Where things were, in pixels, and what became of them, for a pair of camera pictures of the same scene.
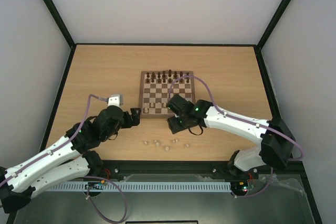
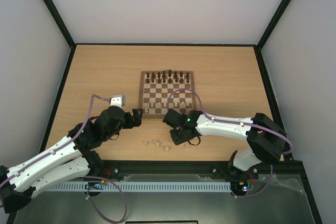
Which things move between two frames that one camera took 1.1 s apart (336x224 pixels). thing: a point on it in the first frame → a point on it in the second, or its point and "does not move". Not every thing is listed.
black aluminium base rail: x=107 y=170 does not move
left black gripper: x=136 y=118 does not move
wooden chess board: x=154 y=91 does not move
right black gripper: x=174 y=123 → x=177 y=127
